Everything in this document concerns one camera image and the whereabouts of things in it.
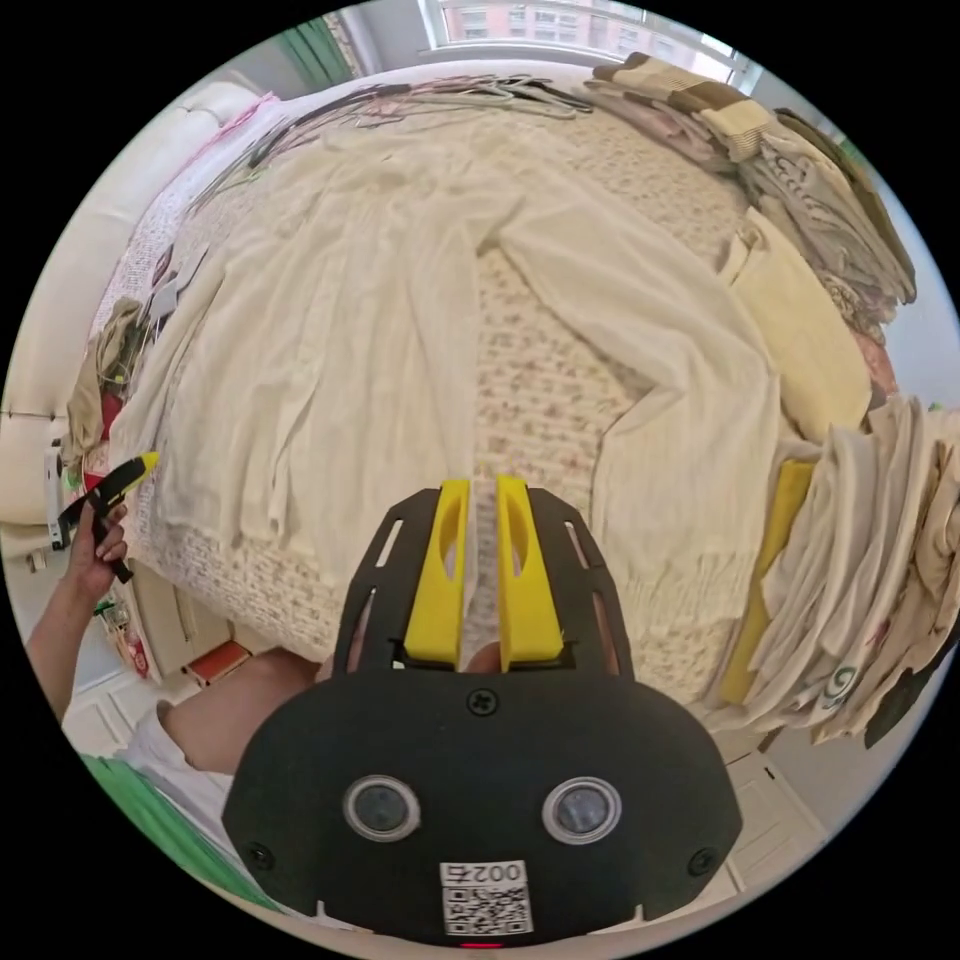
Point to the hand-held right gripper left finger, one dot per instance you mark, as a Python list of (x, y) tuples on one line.
[(436, 585)]

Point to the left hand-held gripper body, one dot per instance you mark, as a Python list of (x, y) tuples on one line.
[(96, 504)]

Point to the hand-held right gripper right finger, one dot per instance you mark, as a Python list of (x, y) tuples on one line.
[(529, 592)]

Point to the person's left forearm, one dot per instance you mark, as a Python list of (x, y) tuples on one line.
[(54, 652)]

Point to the white long sleeve shirt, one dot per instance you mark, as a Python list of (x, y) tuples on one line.
[(330, 337)]

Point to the person's left hand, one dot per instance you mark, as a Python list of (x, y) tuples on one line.
[(96, 566)]

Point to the pile of clothes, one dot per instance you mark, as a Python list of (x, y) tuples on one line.
[(101, 375), (847, 570), (795, 180)]

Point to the bed with floral sheet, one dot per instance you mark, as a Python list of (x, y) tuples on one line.
[(540, 367)]

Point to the person's body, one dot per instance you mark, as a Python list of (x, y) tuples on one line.
[(240, 701)]

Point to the green curtain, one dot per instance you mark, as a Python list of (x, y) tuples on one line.
[(311, 49)]

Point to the heap of clothes hangers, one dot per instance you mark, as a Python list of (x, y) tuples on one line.
[(420, 97)]

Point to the window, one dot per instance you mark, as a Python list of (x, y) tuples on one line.
[(570, 26)]

